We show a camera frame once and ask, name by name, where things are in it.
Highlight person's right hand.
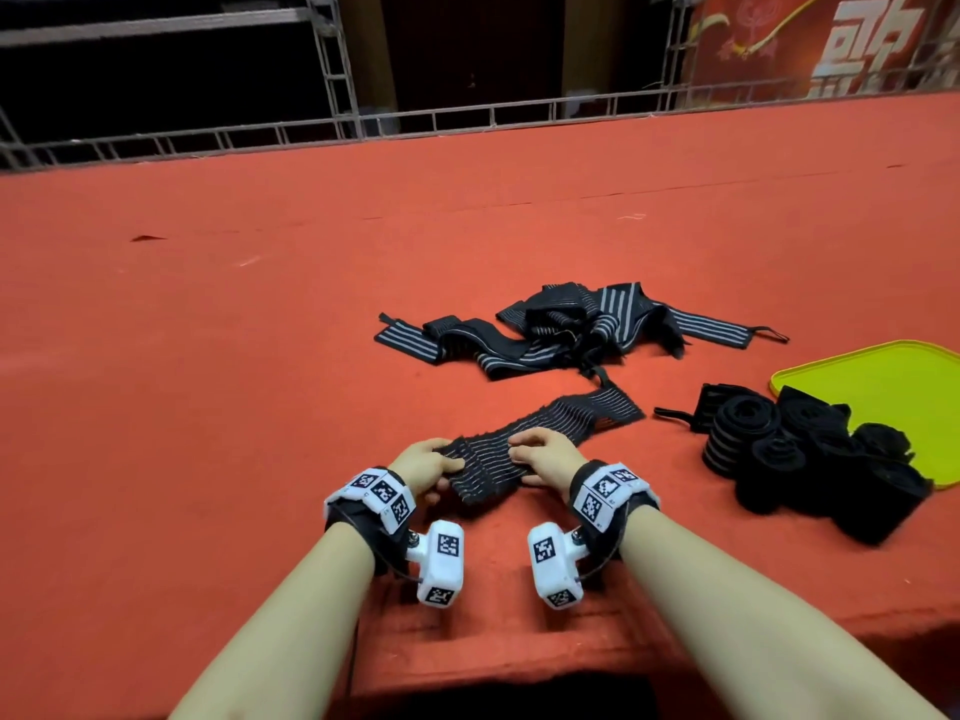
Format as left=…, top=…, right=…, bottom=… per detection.
left=507, top=427, right=591, bottom=495

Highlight person's left hand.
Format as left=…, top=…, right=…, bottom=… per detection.
left=388, top=438, right=467, bottom=508

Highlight black striped elastic wrist wrap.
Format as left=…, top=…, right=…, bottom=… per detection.
left=660, top=301, right=791, bottom=352
left=434, top=364, right=647, bottom=508
left=495, top=280, right=688, bottom=370
left=373, top=312, right=528, bottom=382

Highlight person's right forearm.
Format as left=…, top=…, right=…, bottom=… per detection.
left=618, top=505, right=951, bottom=720

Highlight person's left forearm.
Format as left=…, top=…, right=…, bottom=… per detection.
left=168, top=520, right=377, bottom=720

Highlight left wrist tracker with markers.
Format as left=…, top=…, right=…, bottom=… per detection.
left=323, top=465, right=466, bottom=610

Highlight wrist tracker with markers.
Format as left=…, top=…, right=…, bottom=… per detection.
left=526, top=460, right=663, bottom=612
left=323, top=465, right=466, bottom=610

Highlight right wrist tracker with markers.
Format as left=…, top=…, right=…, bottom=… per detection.
left=526, top=460, right=663, bottom=612

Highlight pile of rolled black wraps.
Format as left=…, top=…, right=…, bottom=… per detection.
left=653, top=382, right=936, bottom=549

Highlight lime green plastic tray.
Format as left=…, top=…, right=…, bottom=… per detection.
left=768, top=339, right=960, bottom=490

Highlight red banner with white print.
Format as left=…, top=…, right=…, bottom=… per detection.
left=685, top=0, right=960, bottom=100

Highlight grey metal truss frame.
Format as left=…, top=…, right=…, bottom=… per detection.
left=0, top=0, right=960, bottom=174

